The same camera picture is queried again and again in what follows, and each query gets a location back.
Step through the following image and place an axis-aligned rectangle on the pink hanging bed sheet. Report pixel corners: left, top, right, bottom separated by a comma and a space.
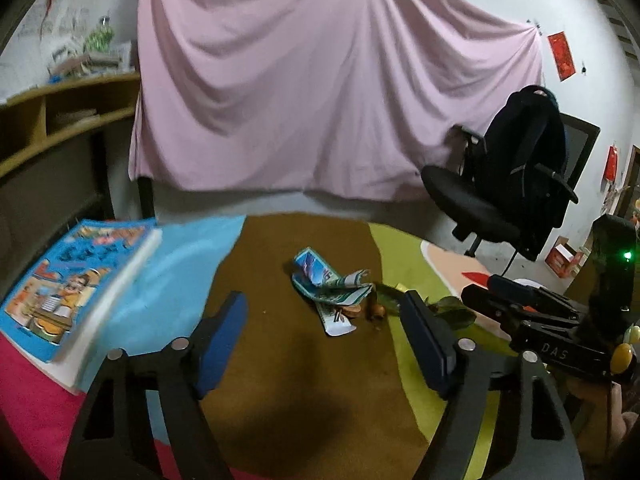
127, 0, 545, 203

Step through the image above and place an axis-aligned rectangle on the red hanging ornament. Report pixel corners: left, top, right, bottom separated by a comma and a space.
602, 146, 621, 182

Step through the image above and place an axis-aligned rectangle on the wooden shelf desk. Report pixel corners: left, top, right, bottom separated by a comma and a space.
0, 72, 143, 241

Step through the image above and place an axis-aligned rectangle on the red paper wall decoration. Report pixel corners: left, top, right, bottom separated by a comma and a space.
547, 32, 575, 82

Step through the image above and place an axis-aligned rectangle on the stack of books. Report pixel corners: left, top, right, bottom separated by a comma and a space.
47, 42, 133, 81

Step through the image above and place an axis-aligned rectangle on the person's right hand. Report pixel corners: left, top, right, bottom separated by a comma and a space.
562, 375, 640, 461

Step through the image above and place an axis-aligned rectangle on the dark blue backpack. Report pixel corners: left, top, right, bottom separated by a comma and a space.
482, 86, 568, 261

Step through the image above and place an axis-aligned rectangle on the pile of papers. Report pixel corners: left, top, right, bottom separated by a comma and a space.
55, 109, 101, 128

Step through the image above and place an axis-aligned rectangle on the blue cartoon cover book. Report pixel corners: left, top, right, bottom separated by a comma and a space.
0, 218, 163, 393

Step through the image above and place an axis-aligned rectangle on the grey silver wrapper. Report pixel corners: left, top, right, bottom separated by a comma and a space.
316, 296, 373, 337

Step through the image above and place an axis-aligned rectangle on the blue wrapper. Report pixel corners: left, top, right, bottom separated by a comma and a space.
292, 247, 373, 302

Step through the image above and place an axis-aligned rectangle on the glass candy jar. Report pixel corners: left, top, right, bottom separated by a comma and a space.
85, 17, 116, 53

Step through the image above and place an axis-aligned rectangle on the green leafy twig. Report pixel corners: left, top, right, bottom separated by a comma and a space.
375, 282, 478, 332

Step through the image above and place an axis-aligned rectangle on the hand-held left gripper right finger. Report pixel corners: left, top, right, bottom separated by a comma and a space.
400, 290, 586, 480

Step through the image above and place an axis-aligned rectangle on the black office chair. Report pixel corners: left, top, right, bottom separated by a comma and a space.
421, 110, 601, 261

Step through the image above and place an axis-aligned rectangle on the cardboard box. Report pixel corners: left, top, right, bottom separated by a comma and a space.
544, 236, 586, 278

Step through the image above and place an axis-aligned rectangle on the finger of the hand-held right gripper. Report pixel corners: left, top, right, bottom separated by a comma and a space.
460, 284, 551, 341
487, 274, 583, 321

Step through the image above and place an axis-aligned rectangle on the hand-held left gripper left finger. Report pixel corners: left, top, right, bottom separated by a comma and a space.
60, 290, 249, 480

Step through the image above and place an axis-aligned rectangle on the wooden door frame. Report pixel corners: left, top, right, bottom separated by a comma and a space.
615, 145, 640, 221

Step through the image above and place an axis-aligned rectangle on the multicolour patchwork blanket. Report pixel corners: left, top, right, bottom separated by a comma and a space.
0, 212, 566, 480

